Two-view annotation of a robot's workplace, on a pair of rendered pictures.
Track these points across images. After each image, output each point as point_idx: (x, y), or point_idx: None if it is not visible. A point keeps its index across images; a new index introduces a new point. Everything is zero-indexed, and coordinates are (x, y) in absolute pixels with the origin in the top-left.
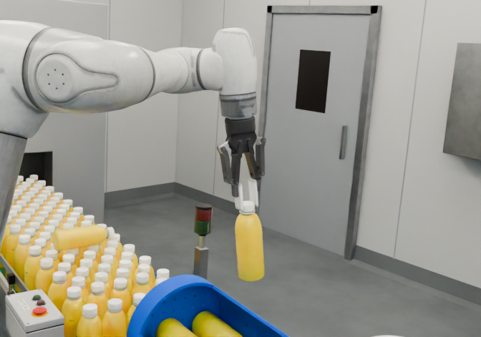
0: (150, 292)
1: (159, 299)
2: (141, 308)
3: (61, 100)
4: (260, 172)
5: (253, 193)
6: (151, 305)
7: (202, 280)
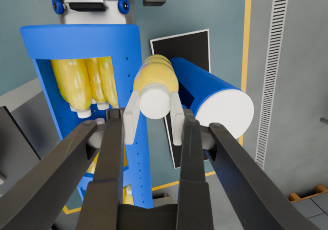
0: (29, 33)
1: (37, 57)
2: (23, 39)
3: None
4: (206, 149)
5: (172, 116)
6: (30, 52)
7: (99, 46)
